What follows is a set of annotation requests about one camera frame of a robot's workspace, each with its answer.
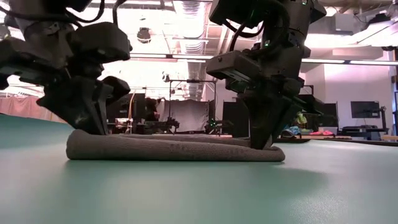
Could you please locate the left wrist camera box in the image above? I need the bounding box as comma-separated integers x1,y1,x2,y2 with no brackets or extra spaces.
67,21,133,63

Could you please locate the small black monitor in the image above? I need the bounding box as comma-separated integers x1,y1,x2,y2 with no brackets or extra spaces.
350,100,381,119

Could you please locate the long LED light bar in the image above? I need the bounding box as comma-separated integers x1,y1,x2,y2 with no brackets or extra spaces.
129,52,398,66

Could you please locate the silver ventilation duct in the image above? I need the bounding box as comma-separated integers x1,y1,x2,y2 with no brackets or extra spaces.
172,0,215,100

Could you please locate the green table mat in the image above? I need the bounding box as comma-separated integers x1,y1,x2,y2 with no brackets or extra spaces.
0,114,398,224

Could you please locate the pink curtain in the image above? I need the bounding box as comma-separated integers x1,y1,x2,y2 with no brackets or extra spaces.
0,95,68,124

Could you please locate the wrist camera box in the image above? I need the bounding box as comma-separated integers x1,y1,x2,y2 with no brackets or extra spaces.
67,21,133,63
208,0,280,29

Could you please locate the grey towel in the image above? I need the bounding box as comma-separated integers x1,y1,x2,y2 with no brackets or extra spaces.
65,129,286,162

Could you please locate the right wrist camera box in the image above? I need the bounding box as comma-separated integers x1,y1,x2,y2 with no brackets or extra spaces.
208,0,280,29

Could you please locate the large black screen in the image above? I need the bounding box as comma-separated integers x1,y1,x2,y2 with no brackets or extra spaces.
310,103,339,128

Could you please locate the black desk unit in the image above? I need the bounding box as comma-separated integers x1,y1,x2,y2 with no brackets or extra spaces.
337,124,389,141

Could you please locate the black flat panel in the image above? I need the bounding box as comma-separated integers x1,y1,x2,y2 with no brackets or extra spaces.
107,93,147,125

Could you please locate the neighbouring wooden table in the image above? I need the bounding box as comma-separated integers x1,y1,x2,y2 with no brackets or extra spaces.
279,134,398,147

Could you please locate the black monitor stand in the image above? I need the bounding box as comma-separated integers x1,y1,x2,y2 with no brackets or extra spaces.
379,105,389,134

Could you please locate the grey backdrop cloth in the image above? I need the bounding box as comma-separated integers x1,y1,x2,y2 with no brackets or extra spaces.
157,98,215,133

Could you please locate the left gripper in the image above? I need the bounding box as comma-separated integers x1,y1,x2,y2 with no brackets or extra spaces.
0,22,131,136

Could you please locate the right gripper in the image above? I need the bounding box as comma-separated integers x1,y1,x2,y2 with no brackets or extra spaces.
206,45,312,151

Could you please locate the black round ceiling fixture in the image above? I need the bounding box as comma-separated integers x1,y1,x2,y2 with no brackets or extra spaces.
136,27,152,44

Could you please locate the black cabinet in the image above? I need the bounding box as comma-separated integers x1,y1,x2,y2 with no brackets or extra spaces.
222,101,250,138

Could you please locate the blue cloth pile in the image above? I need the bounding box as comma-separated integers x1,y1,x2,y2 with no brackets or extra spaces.
281,125,301,138

